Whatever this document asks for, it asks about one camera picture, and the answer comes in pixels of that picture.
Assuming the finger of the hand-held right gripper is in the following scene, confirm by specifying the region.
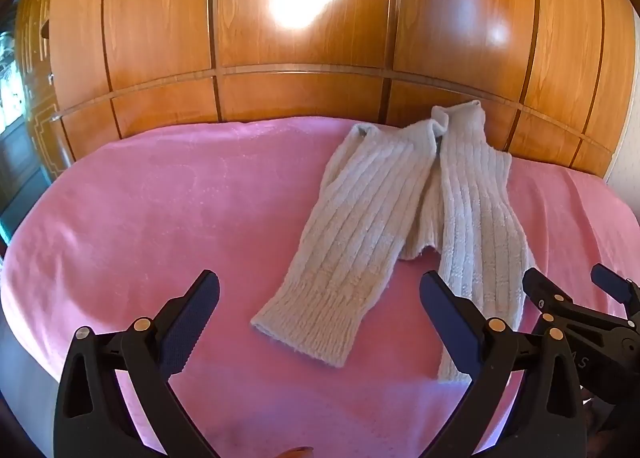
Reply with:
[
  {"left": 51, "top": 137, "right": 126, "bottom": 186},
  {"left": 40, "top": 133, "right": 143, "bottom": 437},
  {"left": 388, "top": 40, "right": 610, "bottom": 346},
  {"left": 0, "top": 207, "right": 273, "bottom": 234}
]
[
  {"left": 591, "top": 264, "right": 640, "bottom": 311},
  {"left": 522, "top": 268, "right": 576, "bottom": 323}
]

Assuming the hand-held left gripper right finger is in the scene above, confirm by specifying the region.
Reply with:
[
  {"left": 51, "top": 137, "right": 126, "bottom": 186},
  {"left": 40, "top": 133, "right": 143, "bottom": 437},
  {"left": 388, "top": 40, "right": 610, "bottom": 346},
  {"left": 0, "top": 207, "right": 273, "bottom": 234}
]
[{"left": 420, "top": 270, "right": 587, "bottom": 458}]

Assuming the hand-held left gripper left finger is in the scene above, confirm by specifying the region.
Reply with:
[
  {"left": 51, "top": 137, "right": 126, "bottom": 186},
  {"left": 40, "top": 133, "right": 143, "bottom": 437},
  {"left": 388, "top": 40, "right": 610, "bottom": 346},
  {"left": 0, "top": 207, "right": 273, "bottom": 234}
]
[{"left": 54, "top": 269, "right": 221, "bottom": 458}]

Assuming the white knit sweater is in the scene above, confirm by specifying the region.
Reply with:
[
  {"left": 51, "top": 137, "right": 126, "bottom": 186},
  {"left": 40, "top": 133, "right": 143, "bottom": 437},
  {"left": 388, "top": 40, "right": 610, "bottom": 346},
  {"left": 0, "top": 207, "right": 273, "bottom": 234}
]
[{"left": 250, "top": 100, "right": 537, "bottom": 384}]

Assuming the pink bed blanket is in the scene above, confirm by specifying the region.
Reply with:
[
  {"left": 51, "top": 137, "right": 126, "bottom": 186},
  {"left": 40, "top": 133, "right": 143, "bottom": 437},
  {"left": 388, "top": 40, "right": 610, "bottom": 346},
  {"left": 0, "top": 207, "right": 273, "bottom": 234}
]
[{"left": 0, "top": 117, "right": 640, "bottom": 458}]

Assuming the wooden wardrobe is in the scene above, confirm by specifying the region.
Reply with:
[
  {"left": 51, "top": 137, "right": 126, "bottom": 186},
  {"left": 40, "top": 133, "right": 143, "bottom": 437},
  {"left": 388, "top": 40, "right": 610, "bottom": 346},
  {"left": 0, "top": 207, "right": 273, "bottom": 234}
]
[{"left": 15, "top": 0, "right": 638, "bottom": 179}]

